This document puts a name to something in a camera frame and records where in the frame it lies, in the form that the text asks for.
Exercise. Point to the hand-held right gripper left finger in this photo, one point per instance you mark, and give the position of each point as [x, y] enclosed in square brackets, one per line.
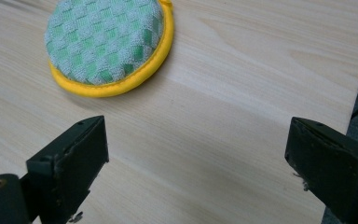
[71, 161]

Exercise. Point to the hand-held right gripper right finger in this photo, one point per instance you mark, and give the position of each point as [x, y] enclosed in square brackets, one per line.
[332, 168]

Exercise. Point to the round green checkered yellow-rimmed sponge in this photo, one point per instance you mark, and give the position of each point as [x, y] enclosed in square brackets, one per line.
[105, 43]

